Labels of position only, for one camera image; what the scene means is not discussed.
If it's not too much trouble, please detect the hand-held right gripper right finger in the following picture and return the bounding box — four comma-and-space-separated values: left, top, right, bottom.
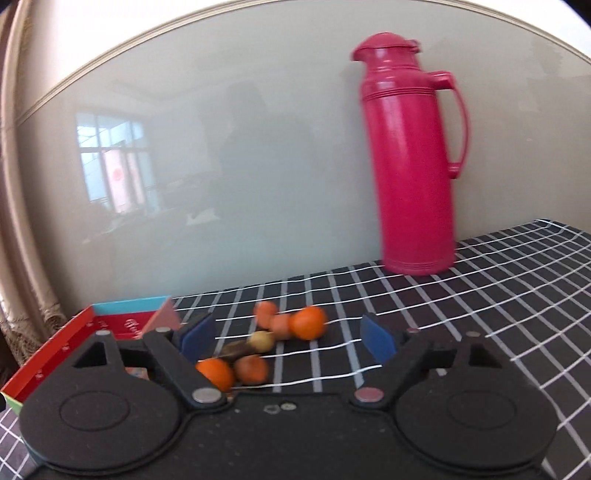
350, 313, 507, 414

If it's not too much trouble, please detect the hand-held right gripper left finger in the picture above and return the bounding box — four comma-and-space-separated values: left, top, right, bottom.
69, 313, 229, 414

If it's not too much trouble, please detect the dark brown fruit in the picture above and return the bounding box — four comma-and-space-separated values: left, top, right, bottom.
219, 342, 254, 361

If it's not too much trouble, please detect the round orange tangerine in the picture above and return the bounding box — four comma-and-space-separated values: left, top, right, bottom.
195, 357, 236, 393
233, 354, 270, 386
289, 305, 328, 341

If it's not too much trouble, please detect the small yellowish round fruit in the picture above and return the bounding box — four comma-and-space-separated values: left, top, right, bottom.
247, 330, 276, 354

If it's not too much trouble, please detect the orange-red cylindrical fruit piece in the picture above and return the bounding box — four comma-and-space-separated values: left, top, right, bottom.
255, 301, 280, 324
269, 314, 293, 341

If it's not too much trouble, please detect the colourful cardboard box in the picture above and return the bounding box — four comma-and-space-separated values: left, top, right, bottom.
0, 296, 182, 418

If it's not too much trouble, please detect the black white checked tablecloth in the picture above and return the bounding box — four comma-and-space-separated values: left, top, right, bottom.
0, 218, 591, 480

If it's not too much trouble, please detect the red thermos jug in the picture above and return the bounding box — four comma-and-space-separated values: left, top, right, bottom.
350, 31, 469, 277

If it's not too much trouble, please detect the beige lace curtain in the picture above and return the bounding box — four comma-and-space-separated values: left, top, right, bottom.
0, 9, 68, 384

